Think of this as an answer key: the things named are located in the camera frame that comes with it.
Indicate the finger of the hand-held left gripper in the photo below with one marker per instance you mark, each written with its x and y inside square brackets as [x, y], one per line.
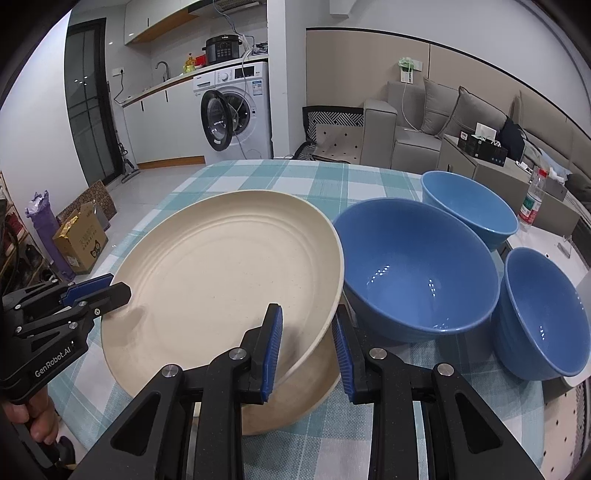
[85, 288]
[111, 295]

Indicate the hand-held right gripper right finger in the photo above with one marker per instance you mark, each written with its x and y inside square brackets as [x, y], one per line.
[344, 355]

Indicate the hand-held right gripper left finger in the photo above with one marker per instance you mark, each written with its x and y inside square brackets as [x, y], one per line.
[272, 350]

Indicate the cream round plate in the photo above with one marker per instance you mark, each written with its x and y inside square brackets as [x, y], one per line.
[221, 277]
[295, 401]

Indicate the blue bowl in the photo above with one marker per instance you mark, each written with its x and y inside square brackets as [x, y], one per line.
[540, 318]
[475, 207]
[415, 277]

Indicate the person's left hand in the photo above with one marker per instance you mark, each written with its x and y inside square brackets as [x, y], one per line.
[41, 415]

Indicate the brown cardboard box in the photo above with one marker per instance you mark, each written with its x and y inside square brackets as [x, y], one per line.
[81, 244]

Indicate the purple bag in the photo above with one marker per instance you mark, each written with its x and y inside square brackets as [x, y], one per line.
[46, 235]

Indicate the shoe rack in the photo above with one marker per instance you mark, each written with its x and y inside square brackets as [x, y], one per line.
[23, 258]

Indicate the brown patterned board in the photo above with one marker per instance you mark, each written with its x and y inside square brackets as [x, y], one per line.
[101, 198]

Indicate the upright stick vacuum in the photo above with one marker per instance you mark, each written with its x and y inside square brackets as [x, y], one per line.
[127, 161]

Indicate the teal checked tablecloth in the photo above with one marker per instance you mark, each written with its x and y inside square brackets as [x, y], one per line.
[286, 180]

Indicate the white kitchen base cabinets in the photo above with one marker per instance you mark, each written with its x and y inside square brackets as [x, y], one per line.
[161, 124]

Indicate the black glass door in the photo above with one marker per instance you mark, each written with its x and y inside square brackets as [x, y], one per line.
[90, 101]

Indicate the folded patterned mat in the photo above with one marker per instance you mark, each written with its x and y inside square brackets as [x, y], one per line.
[332, 134]

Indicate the grey sofa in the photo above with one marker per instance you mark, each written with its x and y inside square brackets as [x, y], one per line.
[378, 134]

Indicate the grey side cabinet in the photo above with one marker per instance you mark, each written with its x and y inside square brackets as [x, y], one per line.
[489, 175]

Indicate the steel kitchen faucet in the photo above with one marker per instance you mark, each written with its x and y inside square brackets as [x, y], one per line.
[165, 69]

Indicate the white washing machine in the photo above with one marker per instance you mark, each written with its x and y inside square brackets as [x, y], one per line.
[251, 101]

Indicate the yellow bottle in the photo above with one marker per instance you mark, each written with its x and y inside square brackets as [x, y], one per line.
[190, 64]

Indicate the clear water bottle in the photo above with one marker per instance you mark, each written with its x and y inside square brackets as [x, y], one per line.
[533, 198]

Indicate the black box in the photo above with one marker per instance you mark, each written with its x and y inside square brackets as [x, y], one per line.
[480, 147]

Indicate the grey cushion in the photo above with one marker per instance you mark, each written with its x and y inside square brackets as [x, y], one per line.
[436, 106]
[475, 115]

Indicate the white box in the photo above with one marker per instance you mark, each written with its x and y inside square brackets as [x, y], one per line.
[487, 130]

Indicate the black pressure cooker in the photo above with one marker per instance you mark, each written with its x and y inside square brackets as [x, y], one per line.
[223, 50]

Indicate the steel range hood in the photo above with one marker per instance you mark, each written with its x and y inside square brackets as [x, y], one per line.
[231, 4]

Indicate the white wall socket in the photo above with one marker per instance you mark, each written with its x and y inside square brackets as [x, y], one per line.
[118, 71]

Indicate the white wall cabinets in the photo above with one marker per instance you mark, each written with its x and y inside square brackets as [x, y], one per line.
[152, 18]

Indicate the white wall charger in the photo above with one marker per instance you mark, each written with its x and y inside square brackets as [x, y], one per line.
[408, 71]

